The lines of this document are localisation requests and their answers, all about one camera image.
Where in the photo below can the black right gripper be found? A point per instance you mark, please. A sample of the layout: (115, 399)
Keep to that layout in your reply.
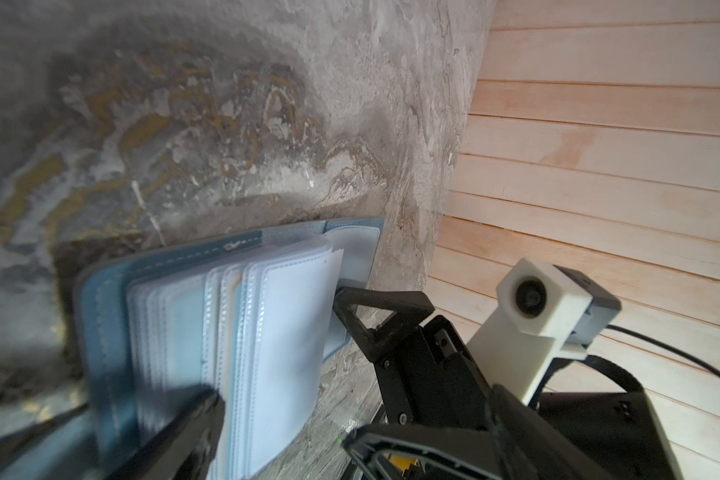
(425, 373)

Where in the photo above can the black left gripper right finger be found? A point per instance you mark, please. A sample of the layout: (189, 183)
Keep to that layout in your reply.
(516, 443)

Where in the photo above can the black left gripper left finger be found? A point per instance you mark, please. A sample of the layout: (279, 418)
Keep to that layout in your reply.
(185, 448)

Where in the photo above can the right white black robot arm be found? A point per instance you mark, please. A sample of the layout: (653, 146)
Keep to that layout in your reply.
(619, 430)

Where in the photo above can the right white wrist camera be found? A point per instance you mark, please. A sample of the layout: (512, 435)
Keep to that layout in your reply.
(544, 312)

